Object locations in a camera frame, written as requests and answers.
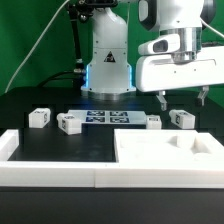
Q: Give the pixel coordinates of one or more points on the white marker plate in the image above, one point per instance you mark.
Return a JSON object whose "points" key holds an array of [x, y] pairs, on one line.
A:
{"points": [[110, 117]]}

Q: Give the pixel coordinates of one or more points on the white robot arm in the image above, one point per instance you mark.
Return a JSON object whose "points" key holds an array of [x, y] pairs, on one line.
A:
{"points": [[174, 60]]}

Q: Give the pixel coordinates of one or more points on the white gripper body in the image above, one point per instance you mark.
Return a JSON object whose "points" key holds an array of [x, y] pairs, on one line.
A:
{"points": [[160, 73]]}

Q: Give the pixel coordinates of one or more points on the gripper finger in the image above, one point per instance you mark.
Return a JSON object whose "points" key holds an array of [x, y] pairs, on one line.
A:
{"points": [[161, 98], [202, 95]]}

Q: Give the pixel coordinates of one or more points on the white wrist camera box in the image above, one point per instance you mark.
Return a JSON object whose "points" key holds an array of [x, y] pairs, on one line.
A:
{"points": [[165, 44]]}

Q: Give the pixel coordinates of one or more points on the white square tabletop part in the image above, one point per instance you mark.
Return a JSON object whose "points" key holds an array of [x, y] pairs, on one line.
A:
{"points": [[165, 146]]}

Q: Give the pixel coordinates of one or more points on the white U-shaped obstacle fence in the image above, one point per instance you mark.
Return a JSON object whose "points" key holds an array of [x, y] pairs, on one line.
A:
{"points": [[195, 174]]}

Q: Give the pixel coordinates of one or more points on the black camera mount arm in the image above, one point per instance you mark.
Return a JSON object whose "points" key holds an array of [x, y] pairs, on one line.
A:
{"points": [[81, 11]]}

